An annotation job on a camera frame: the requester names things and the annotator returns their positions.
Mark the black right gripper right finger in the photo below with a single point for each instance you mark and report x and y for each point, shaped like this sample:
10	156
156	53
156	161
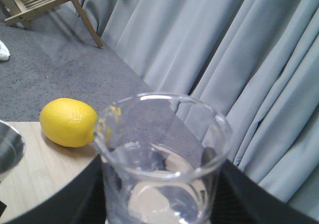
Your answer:
239	200

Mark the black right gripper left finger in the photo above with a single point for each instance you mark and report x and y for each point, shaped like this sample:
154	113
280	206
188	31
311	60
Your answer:
81	201

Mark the small glass beaker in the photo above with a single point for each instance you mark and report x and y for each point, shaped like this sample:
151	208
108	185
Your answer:
161	158

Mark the steel double jigger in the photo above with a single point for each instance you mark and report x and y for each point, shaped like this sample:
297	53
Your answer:
12	149

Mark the wooden cutting board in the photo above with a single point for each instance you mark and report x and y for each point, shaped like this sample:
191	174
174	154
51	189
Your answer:
44	170

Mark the yellow lemon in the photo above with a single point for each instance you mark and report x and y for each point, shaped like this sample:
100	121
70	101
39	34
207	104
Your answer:
68	122

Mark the grey curtain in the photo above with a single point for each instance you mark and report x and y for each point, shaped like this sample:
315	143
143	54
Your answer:
256	61

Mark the white cloth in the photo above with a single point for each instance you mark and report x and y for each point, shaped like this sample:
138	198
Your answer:
4	52

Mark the wooden folding rack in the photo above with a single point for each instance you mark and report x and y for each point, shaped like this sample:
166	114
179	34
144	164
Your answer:
23	11

